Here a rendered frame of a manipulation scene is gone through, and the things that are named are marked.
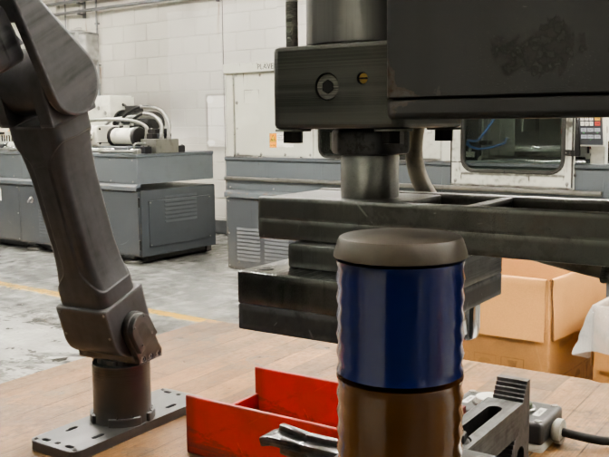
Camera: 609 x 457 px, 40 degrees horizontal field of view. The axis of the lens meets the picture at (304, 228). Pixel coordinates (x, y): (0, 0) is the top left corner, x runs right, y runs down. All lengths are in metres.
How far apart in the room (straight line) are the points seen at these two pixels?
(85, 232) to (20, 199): 7.92
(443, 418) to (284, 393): 0.69
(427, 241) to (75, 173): 0.63
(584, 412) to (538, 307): 1.81
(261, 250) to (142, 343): 5.61
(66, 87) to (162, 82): 9.22
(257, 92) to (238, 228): 1.07
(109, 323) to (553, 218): 0.53
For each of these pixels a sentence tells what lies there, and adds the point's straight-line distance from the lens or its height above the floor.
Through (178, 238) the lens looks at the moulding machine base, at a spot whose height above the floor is 0.19.
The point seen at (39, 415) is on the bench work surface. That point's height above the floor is 0.90.
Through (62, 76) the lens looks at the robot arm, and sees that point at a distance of 0.79.
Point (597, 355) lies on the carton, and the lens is 2.85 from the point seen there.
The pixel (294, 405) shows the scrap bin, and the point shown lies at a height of 0.92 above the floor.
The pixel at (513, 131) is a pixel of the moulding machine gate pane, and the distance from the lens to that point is 5.32.
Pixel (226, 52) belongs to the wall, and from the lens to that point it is 9.34.
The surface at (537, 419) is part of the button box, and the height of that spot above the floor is 0.93.
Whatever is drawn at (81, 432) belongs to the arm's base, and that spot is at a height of 0.91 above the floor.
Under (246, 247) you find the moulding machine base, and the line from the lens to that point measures 6.58.
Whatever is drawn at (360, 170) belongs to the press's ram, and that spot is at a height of 1.20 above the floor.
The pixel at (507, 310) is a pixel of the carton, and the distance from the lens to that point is 2.86.
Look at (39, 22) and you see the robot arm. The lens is 0.78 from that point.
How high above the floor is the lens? 1.23
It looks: 7 degrees down
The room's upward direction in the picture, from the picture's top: 1 degrees counter-clockwise
